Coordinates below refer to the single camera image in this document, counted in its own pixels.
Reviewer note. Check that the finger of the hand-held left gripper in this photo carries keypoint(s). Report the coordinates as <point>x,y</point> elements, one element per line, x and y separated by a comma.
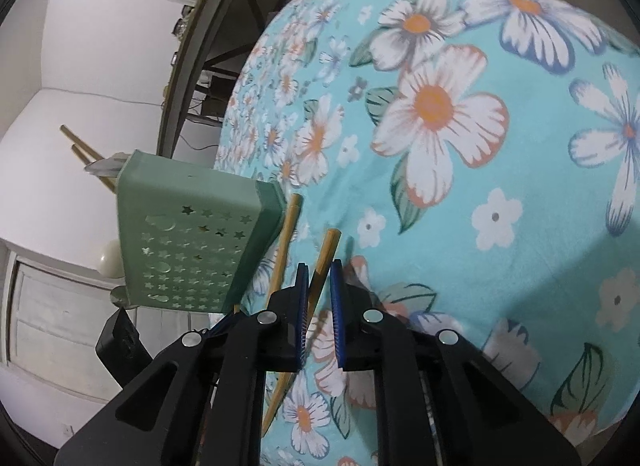
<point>122,346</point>
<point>225,323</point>

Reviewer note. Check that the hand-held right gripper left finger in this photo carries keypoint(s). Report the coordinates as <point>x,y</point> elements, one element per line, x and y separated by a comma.
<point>301,311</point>

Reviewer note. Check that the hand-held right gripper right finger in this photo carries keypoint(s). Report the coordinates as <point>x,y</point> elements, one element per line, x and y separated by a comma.
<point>337,311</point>

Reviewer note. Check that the cream rice spoon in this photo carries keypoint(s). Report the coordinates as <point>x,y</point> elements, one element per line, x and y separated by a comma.
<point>110,258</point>

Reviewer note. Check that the green perforated utensil holder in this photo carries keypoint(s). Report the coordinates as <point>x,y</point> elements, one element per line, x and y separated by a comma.
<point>200,206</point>

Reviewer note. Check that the white panelled door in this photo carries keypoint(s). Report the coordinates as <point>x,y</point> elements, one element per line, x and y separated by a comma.
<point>50,321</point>

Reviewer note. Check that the floral turquoise blanket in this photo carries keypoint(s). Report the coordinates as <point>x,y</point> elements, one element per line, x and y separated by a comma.
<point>475,145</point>

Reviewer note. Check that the wooden desk with white legs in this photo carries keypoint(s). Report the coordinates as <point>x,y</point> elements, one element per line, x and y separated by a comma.
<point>205,30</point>

